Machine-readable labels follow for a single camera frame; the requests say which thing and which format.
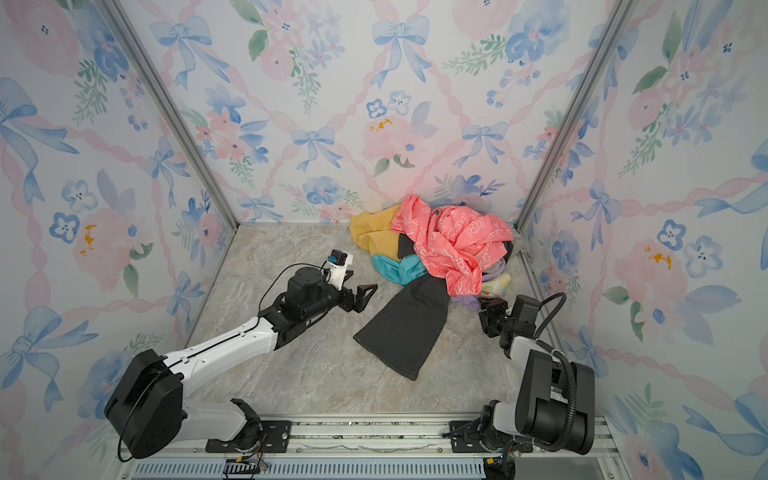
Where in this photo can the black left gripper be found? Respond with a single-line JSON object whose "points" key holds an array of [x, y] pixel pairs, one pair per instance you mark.
{"points": [[360, 303]]}

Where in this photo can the right aluminium corner post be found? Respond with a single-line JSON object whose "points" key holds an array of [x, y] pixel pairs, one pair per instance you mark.
{"points": [[614, 29]]}

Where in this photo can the pink patterned cloth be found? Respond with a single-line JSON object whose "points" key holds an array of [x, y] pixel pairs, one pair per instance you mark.
{"points": [[455, 243]]}

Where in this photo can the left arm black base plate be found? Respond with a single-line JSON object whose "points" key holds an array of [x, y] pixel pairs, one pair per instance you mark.
{"points": [[255, 436]]}

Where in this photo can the lavender purple cloth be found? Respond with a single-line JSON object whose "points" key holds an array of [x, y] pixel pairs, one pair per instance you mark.
{"points": [[472, 302]]}

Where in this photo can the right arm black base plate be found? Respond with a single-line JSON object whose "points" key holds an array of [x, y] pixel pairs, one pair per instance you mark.
{"points": [[493, 432]]}

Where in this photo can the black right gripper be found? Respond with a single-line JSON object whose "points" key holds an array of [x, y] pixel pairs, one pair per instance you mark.
{"points": [[496, 305]]}

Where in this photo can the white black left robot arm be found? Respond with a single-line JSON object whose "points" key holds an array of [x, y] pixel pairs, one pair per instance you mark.
{"points": [[151, 406]]}

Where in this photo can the teal cloth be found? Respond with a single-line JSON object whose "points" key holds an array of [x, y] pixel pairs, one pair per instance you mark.
{"points": [[402, 271]]}

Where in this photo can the left aluminium corner post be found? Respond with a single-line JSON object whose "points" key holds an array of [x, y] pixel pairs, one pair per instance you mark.
{"points": [[117, 18]]}

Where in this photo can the aluminium corner post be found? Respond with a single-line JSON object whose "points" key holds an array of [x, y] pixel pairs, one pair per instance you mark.
{"points": [[614, 29], [117, 18]]}

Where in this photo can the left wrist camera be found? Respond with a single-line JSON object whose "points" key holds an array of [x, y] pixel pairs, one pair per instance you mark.
{"points": [[338, 264]]}

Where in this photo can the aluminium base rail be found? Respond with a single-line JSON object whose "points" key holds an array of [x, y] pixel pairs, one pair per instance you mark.
{"points": [[374, 446]]}

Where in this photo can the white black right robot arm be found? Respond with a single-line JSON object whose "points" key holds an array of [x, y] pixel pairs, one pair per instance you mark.
{"points": [[555, 406]]}

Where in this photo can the pale yellow patterned cloth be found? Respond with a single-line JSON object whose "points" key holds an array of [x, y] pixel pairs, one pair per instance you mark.
{"points": [[495, 287]]}

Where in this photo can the dark grey cloth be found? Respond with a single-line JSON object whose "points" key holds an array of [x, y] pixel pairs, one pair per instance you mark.
{"points": [[403, 333]]}

